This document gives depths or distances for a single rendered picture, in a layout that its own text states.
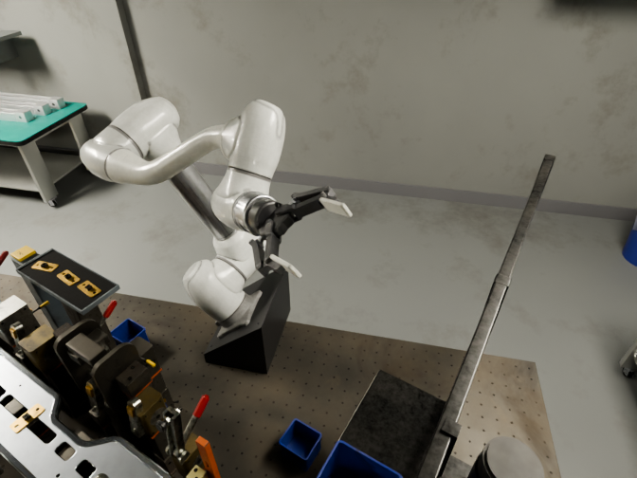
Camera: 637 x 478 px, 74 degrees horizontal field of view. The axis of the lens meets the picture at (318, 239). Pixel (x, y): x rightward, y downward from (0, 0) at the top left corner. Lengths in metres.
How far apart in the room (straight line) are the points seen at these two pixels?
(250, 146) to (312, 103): 2.89
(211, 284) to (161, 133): 0.56
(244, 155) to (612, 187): 3.71
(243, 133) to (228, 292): 0.82
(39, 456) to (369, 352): 1.14
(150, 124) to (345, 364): 1.13
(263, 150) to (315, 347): 1.07
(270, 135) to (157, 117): 0.55
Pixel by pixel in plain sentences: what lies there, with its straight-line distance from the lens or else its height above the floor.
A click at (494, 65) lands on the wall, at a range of 3.65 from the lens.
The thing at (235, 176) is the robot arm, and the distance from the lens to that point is 0.94.
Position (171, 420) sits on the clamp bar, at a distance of 1.14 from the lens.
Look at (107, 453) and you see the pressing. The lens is 1.37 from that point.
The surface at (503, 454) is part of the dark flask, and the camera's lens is 0.62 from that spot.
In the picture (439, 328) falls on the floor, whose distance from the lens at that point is 2.89.
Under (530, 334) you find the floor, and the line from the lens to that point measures 3.07.
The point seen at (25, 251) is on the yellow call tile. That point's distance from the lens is 1.86.
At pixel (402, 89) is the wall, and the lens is 3.66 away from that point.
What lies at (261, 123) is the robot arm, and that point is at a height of 1.78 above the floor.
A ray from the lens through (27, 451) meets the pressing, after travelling 1.47.
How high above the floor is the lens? 2.14
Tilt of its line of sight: 38 degrees down
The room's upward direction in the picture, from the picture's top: straight up
